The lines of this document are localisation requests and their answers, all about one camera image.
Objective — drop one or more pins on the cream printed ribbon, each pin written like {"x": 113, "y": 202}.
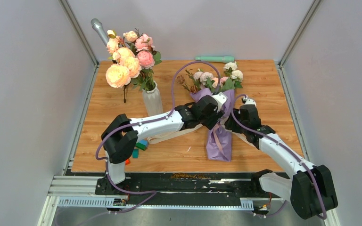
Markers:
{"x": 169, "y": 135}

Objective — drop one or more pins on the teal wooden block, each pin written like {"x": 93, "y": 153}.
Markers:
{"x": 135, "y": 153}

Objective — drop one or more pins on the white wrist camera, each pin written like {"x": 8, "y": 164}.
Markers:
{"x": 248, "y": 101}
{"x": 221, "y": 99}

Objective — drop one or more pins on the green blue wooden block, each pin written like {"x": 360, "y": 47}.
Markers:
{"x": 142, "y": 145}

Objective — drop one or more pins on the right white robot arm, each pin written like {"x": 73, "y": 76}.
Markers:
{"x": 309, "y": 188}

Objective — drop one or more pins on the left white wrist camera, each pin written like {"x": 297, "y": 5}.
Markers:
{"x": 221, "y": 99}

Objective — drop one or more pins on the silver microphone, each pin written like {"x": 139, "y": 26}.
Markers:
{"x": 99, "y": 29}

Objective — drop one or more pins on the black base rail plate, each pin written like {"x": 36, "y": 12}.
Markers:
{"x": 183, "y": 189}

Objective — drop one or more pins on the purple flower bouquet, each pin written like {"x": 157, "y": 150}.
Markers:
{"x": 202, "y": 83}

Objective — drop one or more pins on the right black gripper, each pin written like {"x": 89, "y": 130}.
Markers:
{"x": 230, "y": 124}

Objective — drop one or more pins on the peach pink rose bunch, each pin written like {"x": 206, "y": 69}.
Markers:
{"x": 133, "y": 57}

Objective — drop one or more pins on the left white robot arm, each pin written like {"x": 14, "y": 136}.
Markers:
{"x": 122, "y": 135}

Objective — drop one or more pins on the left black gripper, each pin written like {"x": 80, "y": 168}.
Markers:
{"x": 216, "y": 117}

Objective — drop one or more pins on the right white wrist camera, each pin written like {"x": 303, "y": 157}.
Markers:
{"x": 248, "y": 101}

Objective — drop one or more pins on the mint green microphone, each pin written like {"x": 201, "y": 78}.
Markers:
{"x": 215, "y": 59}

